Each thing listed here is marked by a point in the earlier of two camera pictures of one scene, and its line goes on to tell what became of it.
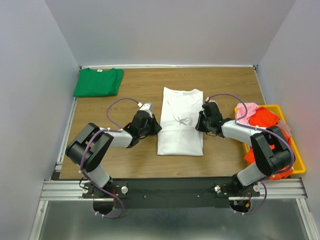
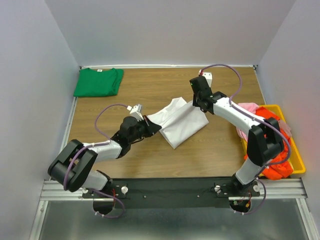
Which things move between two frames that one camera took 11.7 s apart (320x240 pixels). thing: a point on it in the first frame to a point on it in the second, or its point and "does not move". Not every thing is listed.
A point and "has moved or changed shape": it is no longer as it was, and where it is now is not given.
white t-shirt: x=178 y=135 has moved or changed shape
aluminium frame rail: x=70 y=190 does not move
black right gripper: x=198 y=126 to x=194 y=102
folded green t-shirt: x=92 y=83 does not move
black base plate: x=171 y=193 does not move
